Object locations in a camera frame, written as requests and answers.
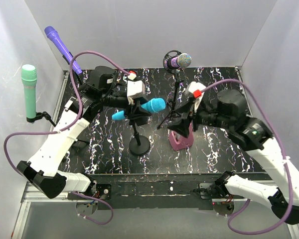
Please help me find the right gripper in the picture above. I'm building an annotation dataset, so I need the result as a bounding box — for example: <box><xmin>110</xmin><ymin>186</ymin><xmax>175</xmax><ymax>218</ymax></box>
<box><xmin>166</xmin><ymin>98</ymin><xmax>232</xmax><ymax>138</ymax></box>

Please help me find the blue microphone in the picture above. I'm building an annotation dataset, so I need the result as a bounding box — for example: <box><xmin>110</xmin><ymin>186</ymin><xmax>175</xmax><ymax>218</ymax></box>
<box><xmin>112</xmin><ymin>98</ymin><xmax>166</xmax><ymax>120</ymax></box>

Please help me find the black round-base desk stand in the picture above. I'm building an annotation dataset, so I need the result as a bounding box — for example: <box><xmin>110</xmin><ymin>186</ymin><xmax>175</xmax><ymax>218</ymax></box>
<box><xmin>129</xmin><ymin>124</ymin><xmax>150</xmax><ymax>156</ymax></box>

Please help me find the glitter purple microphone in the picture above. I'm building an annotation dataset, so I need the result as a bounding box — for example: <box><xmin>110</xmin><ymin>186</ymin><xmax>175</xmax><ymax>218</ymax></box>
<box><xmin>163</xmin><ymin>53</ymin><xmax>192</xmax><ymax>70</ymax></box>

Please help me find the black tripod shock-mount stand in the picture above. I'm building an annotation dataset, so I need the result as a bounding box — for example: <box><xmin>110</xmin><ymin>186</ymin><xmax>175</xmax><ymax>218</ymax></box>
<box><xmin>156</xmin><ymin>50</ymin><xmax>184</xmax><ymax>129</ymax></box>

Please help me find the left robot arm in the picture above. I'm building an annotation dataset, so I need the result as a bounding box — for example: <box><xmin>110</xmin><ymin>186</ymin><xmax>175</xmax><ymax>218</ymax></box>
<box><xmin>16</xmin><ymin>66</ymin><xmax>150</xmax><ymax>199</ymax></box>

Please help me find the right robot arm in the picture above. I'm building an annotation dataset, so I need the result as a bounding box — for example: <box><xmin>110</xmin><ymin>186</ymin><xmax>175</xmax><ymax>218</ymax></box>
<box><xmin>168</xmin><ymin>89</ymin><xmax>299</xmax><ymax>225</ymax></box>

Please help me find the pink phone dock stand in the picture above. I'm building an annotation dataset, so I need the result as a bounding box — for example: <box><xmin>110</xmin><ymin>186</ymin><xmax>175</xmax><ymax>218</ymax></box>
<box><xmin>169</xmin><ymin>125</ymin><xmax>194</xmax><ymax>151</ymax></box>

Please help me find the green microphone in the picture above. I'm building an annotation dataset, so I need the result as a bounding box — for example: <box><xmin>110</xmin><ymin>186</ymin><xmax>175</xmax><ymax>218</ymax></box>
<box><xmin>21</xmin><ymin>64</ymin><xmax>37</xmax><ymax>122</ymax></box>

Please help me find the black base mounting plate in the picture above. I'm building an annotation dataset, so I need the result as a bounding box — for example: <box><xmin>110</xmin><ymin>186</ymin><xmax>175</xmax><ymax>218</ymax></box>
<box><xmin>67</xmin><ymin>173</ymin><xmax>275</xmax><ymax>212</ymax></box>

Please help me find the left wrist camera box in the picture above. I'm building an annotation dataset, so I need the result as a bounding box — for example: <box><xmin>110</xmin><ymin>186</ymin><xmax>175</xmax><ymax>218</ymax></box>
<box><xmin>127</xmin><ymin>71</ymin><xmax>146</xmax><ymax>105</ymax></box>

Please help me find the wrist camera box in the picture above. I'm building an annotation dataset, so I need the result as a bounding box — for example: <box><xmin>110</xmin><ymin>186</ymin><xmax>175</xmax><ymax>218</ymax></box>
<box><xmin>127</xmin><ymin>71</ymin><xmax>146</xmax><ymax>105</ymax></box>
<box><xmin>185</xmin><ymin>81</ymin><xmax>206</xmax><ymax>113</ymax></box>

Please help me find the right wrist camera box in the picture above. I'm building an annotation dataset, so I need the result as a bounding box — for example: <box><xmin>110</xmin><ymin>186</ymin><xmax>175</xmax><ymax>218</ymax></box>
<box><xmin>185</xmin><ymin>81</ymin><xmax>206</xmax><ymax>113</ymax></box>

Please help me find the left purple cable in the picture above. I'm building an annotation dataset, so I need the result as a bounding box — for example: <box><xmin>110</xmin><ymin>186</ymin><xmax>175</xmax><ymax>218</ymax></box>
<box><xmin>3</xmin><ymin>50</ymin><xmax>132</xmax><ymax>225</ymax></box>

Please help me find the purple cable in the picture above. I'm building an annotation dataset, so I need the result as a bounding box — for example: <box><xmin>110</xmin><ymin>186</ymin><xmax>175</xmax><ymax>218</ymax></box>
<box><xmin>3</xmin><ymin>50</ymin><xmax>132</xmax><ymax>225</ymax></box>
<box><xmin>201</xmin><ymin>79</ymin><xmax>294</xmax><ymax>236</ymax></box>

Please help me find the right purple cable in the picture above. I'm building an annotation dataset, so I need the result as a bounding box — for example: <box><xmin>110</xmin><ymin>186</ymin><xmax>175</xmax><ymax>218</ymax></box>
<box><xmin>201</xmin><ymin>79</ymin><xmax>294</xmax><ymax>236</ymax></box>

